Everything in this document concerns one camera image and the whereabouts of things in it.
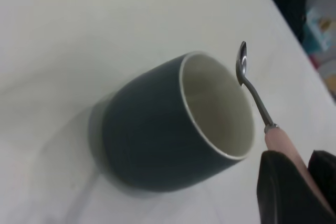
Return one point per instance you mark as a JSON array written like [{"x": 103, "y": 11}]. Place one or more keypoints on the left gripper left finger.
[{"x": 278, "y": 195}]

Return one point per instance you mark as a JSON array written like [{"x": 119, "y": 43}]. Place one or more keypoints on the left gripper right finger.
[{"x": 325, "y": 171}]

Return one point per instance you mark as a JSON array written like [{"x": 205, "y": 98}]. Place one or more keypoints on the dark blue-grey ceramic mug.
[{"x": 147, "y": 140}]

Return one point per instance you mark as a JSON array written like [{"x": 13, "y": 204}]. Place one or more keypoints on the white and teal bag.
[{"x": 321, "y": 32}]

